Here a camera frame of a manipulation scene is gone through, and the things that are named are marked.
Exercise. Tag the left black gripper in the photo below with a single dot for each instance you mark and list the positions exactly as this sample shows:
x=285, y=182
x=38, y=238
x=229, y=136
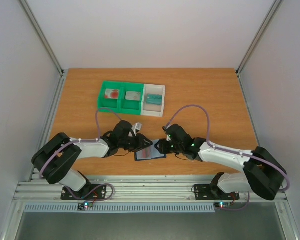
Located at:
x=141, y=143

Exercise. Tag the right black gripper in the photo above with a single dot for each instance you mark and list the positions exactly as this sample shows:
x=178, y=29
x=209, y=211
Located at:
x=166, y=145

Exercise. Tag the red backed card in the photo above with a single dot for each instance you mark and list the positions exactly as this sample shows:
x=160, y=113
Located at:
x=145, y=153

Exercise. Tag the dark blue card holder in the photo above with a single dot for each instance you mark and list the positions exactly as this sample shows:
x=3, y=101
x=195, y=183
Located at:
x=154, y=154

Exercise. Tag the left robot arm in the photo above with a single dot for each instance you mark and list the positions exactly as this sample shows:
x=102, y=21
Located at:
x=55, y=159

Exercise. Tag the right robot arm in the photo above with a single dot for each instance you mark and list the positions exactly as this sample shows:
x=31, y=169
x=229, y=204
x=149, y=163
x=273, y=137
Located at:
x=257, y=170

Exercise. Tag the teal card stack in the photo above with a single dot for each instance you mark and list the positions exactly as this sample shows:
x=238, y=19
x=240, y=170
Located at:
x=154, y=99

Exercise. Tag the grey bird card stack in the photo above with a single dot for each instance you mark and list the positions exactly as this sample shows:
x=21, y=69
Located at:
x=133, y=96

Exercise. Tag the red circle card stack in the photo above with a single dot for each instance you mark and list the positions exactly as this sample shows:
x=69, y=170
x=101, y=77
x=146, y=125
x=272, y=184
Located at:
x=111, y=93

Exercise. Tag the white bin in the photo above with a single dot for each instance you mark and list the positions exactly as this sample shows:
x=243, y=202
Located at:
x=153, y=110

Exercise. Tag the middle green bin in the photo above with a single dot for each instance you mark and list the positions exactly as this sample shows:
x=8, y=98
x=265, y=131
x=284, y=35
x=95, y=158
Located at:
x=131, y=107

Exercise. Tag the green bin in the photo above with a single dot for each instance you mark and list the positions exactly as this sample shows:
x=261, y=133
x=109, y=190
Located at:
x=111, y=104
x=131, y=107

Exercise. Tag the left green bin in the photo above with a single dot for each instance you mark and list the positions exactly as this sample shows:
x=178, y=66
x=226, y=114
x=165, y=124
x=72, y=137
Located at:
x=111, y=104

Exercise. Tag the right circuit board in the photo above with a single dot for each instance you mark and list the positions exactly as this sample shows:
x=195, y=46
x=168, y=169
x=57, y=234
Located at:
x=222, y=205

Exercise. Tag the circuit board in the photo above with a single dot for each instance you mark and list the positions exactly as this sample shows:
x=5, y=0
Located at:
x=222, y=205
x=86, y=206

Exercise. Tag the left circuit board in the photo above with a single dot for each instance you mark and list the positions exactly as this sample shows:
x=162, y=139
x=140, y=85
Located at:
x=86, y=206

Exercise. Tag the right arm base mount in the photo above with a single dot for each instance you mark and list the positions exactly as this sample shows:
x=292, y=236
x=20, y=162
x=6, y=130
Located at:
x=203, y=192

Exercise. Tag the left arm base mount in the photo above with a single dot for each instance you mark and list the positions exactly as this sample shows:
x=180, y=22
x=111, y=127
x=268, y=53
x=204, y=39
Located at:
x=90, y=192

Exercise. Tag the aluminium rail frame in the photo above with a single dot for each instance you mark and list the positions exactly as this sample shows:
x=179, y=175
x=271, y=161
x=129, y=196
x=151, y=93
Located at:
x=128, y=188

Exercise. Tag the grey slotted cable duct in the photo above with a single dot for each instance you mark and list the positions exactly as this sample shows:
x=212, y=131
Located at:
x=119, y=208

